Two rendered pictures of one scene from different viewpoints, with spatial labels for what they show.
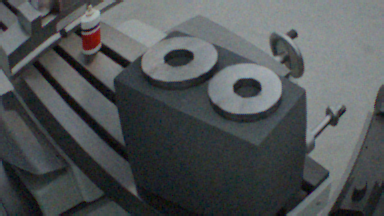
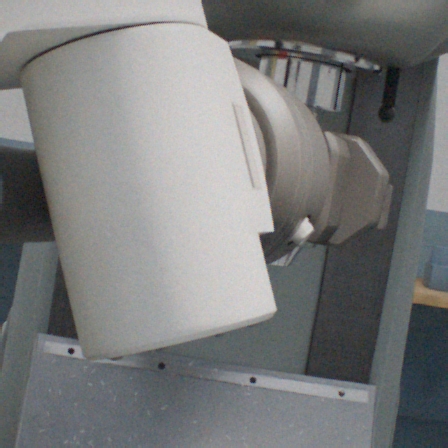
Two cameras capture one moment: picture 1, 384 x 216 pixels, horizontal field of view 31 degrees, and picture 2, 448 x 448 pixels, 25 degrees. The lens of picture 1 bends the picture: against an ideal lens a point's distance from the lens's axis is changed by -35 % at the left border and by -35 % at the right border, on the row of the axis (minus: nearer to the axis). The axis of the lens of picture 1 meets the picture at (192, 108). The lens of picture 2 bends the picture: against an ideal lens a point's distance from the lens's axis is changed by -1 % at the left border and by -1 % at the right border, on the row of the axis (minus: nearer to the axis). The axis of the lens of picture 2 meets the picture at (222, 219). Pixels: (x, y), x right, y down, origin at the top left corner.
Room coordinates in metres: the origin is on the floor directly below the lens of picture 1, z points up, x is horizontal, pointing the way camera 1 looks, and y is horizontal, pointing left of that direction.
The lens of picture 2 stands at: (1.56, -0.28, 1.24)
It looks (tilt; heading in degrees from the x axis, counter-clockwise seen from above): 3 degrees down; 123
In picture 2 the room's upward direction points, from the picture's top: 10 degrees clockwise
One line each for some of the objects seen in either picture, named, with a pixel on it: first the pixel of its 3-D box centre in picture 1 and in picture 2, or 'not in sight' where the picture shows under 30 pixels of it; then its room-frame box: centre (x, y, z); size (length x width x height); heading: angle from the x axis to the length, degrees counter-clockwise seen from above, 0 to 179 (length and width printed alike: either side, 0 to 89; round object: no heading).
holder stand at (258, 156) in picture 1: (220, 138); not in sight; (0.92, -0.03, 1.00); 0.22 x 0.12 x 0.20; 46
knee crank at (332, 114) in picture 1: (323, 124); not in sight; (1.48, -0.30, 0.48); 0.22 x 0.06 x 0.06; 126
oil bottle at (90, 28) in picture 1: (90, 26); not in sight; (1.29, 0.16, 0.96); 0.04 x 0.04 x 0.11
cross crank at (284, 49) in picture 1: (278, 60); not in sight; (1.57, -0.19, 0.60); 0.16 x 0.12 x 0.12; 126
